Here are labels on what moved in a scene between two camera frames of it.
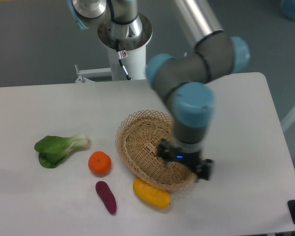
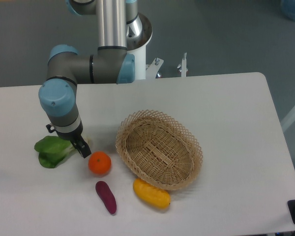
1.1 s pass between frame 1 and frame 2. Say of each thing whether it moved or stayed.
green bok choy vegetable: stayed
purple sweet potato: stayed
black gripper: moved
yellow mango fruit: stayed
